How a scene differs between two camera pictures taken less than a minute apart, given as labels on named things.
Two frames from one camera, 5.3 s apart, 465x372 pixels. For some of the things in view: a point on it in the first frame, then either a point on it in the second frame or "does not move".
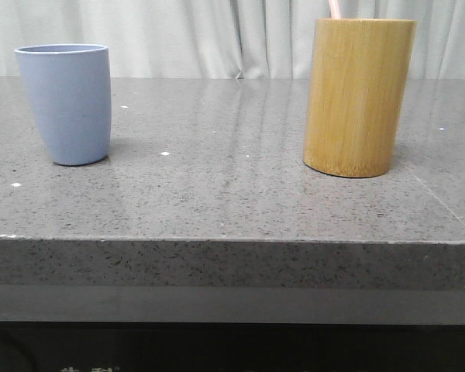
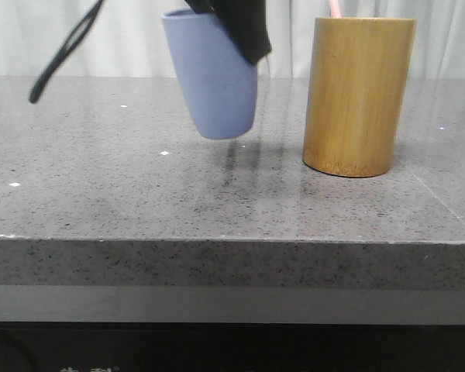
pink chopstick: (335, 10) does not move
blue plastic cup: (68, 88) -> (218, 78)
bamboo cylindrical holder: (359, 82) does not move
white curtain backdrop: (223, 39) does not move
